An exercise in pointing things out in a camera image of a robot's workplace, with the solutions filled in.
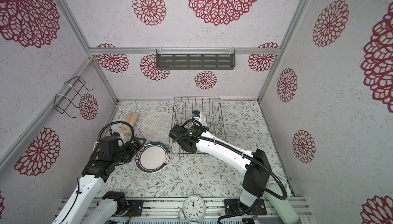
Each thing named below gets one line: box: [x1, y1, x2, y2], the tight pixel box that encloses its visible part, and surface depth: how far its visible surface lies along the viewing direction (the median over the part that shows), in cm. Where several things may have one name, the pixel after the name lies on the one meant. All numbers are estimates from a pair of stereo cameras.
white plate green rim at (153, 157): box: [135, 141, 171, 174], surface depth 90 cm
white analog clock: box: [178, 194, 207, 224], surface depth 71 cm
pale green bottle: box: [263, 187, 300, 224], surface depth 71 cm
